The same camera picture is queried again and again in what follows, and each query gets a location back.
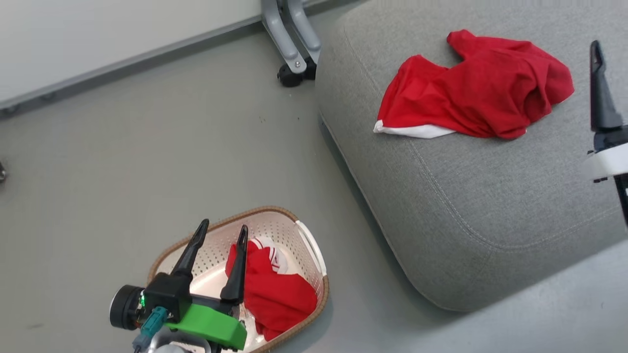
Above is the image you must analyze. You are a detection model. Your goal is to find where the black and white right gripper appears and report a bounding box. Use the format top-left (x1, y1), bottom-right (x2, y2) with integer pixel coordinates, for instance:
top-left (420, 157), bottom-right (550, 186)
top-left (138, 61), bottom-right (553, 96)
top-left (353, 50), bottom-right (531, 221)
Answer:
top-left (584, 40), bottom-right (628, 183)

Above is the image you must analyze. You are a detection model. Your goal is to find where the grey fabric ottoman cushion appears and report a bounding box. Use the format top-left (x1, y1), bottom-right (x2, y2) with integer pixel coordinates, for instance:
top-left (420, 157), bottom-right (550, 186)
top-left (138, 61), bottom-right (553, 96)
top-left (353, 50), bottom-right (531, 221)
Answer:
top-left (315, 0), bottom-right (628, 313)

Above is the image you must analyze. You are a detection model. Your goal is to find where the white perforated basket brown rim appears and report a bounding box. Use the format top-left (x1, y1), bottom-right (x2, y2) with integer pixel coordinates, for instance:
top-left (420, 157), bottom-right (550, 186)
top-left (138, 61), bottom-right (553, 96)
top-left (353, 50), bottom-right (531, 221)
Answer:
top-left (147, 206), bottom-right (330, 353)

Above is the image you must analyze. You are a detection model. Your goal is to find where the red garment with white hem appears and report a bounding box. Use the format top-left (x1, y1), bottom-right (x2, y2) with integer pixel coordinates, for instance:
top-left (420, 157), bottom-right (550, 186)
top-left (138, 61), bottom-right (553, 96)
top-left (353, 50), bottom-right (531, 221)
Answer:
top-left (373, 29), bottom-right (575, 140)

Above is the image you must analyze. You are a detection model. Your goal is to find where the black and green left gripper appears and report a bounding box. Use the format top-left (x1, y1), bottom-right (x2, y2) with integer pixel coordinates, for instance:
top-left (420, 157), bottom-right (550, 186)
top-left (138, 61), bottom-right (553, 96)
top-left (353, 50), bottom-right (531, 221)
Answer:
top-left (143, 219), bottom-right (249, 351)

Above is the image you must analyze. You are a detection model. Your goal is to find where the red garment with white stripes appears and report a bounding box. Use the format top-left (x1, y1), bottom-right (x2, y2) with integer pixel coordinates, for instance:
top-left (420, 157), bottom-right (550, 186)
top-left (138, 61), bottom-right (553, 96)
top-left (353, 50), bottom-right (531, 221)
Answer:
top-left (225, 236), bottom-right (318, 342)

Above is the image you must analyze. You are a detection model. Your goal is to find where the grey partition foot bracket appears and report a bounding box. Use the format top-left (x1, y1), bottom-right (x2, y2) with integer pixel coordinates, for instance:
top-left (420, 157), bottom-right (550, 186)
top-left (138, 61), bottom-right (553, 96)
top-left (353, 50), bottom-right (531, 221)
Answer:
top-left (261, 0), bottom-right (307, 74)
top-left (287, 0), bottom-right (322, 64)

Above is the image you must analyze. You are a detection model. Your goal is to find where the teal cable connector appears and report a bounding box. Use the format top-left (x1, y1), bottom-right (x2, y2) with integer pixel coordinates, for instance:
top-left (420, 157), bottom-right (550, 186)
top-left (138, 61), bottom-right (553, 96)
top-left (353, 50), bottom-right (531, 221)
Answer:
top-left (132, 306), bottom-right (168, 351)

